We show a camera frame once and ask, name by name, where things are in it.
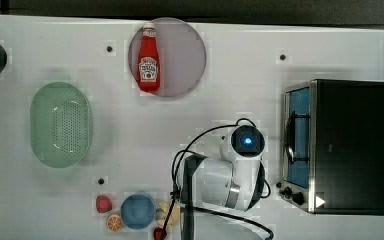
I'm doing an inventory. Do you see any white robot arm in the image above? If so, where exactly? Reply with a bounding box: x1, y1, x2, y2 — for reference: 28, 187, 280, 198
173, 124, 265, 240

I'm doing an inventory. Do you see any round grey plate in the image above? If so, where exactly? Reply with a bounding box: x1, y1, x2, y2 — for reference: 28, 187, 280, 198
128, 17, 207, 98

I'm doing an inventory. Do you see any red ketchup bottle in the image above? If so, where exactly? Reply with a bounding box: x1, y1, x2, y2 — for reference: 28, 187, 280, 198
138, 22, 160, 93

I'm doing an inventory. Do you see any yellow toy banana bunch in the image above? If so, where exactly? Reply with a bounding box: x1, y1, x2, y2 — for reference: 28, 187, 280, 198
155, 201, 181, 230

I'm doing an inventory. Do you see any blue bowl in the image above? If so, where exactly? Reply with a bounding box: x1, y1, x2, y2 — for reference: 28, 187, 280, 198
120, 193, 156, 230

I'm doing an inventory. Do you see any small red toy fruit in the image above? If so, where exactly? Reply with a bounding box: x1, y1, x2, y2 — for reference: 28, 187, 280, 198
153, 227, 167, 240

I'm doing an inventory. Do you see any red toy strawberry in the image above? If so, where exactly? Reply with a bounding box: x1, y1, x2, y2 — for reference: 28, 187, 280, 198
95, 195, 113, 213

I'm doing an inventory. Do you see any toy orange slice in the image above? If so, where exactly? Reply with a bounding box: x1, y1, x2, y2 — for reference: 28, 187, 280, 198
106, 213, 123, 232

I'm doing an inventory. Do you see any green perforated colander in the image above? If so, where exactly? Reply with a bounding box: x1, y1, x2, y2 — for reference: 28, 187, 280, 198
30, 82, 92, 168

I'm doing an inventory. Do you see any silver black toaster oven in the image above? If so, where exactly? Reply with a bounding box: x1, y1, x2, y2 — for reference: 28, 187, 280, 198
277, 79, 384, 216

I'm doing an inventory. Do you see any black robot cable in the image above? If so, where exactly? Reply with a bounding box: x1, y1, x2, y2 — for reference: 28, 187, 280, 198
161, 117, 276, 240

